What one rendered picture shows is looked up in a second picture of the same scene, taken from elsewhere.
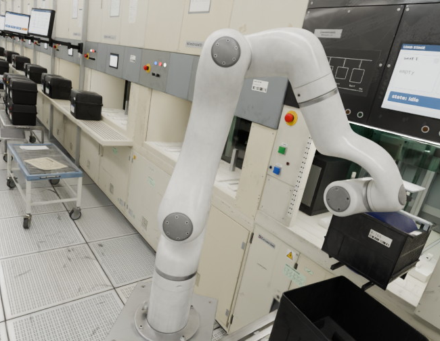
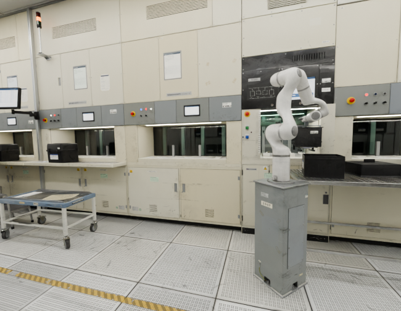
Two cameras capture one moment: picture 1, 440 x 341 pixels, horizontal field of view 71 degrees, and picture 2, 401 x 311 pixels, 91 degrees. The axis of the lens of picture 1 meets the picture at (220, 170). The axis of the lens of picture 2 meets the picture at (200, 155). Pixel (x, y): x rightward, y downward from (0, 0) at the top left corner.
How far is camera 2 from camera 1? 139 cm
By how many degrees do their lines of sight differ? 34
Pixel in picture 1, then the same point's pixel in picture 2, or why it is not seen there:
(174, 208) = (292, 124)
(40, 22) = (5, 98)
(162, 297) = (286, 165)
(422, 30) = not seen: hidden behind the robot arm
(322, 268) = not seen: hidden behind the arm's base
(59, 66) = not seen: outside the picture
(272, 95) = (235, 107)
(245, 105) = (220, 115)
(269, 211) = (248, 155)
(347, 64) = (266, 89)
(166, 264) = (286, 151)
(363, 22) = (268, 74)
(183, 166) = (286, 112)
